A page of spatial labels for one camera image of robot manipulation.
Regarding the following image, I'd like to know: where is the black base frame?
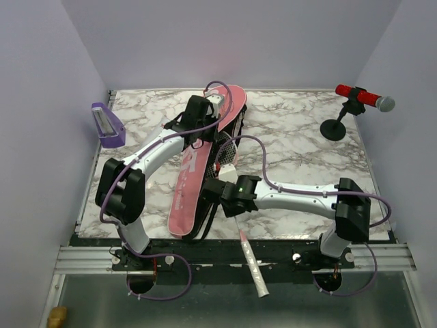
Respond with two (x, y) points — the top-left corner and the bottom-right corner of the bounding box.
(68, 235), (356, 288)

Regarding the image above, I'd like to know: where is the white shuttlecock tube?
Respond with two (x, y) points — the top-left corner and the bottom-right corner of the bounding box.
(150, 118), (169, 139)

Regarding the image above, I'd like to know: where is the aluminium rail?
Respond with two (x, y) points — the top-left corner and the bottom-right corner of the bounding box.
(54, 244), (417, 275)

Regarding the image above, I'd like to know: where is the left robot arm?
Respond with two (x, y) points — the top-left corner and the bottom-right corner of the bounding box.
(95, 94), (225, 270)

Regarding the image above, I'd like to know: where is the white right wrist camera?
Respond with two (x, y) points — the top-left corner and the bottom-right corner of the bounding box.
(218, 163), (238, 184)

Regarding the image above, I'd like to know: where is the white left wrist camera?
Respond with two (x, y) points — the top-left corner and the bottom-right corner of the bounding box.
(206, 94), (225, 118)

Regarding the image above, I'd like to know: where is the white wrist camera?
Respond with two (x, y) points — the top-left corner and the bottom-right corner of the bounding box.
(218, 163), (238, 184)
(206, 94), (225, 118)

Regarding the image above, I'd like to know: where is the red microphone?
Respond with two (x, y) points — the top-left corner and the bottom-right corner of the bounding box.
(335, 84), (395, 113)

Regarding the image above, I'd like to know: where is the brass fitting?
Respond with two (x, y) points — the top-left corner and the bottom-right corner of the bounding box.
(46, 306), (68, 328)

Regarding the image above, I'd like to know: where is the pink racket bag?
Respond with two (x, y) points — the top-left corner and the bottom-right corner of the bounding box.
(167, 85), (247, 241)

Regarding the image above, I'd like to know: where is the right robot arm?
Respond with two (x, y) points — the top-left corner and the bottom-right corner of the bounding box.
(200, 175), (371, 268)

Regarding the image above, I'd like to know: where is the pink badminton racket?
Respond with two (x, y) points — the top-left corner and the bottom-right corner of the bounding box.
(236, 222), (269, 298)

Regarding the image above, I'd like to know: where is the purple wedge device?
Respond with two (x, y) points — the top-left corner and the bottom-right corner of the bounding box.
(91, 102), (126, 149)

